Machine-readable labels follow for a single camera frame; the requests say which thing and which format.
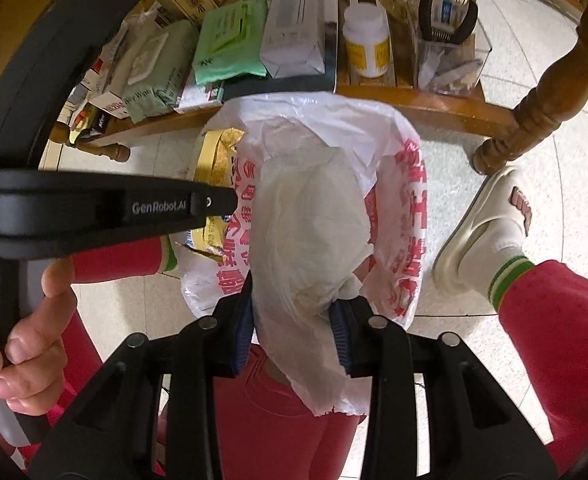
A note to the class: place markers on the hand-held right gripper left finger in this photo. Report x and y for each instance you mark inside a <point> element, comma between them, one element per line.
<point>241,332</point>

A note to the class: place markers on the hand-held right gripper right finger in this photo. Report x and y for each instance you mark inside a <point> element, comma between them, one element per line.
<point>341,335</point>

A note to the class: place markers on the white red-printed plastic bag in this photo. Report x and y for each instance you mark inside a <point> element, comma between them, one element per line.
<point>399,240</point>

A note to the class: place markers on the white tissue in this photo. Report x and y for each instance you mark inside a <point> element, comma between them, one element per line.
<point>309,225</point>

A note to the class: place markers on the person's left hand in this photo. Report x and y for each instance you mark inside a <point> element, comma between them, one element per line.
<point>28,355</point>

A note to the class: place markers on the black yellow small box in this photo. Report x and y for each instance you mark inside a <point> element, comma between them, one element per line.
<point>93,122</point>

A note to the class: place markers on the small white red box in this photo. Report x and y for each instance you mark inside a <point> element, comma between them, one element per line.
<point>109,105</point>

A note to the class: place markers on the yellow foil wrapper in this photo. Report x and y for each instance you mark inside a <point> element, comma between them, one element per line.
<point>213,160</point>

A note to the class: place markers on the green wet wipes pack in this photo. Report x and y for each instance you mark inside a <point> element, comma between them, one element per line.
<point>158,75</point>

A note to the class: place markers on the white pink packet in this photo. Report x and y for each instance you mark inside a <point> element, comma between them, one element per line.
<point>198,95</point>

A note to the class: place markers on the white slipper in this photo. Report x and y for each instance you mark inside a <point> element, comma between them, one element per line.
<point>484,230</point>

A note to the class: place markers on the person's red trousers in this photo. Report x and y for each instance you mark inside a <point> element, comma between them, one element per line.
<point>564,350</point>

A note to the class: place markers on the light green packet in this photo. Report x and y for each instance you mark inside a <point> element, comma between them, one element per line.
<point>228,40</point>

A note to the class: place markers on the white carton box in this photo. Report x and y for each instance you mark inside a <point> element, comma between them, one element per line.
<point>294,20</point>

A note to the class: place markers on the clear plastic container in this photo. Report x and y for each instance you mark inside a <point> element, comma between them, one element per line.
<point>454,67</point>

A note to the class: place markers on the white yellow-label pill bottle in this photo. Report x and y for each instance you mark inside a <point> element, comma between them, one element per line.
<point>366,45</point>

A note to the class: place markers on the black hand grip tool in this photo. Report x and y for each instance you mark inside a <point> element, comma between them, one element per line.
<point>426,15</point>

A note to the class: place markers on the clear cellophane wrap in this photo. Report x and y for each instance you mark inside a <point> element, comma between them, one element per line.
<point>399,5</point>

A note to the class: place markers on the small blue white box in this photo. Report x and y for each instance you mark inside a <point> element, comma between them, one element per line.
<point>449,12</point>

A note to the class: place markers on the wooden table frame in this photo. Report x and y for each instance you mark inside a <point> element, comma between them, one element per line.
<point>539,105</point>

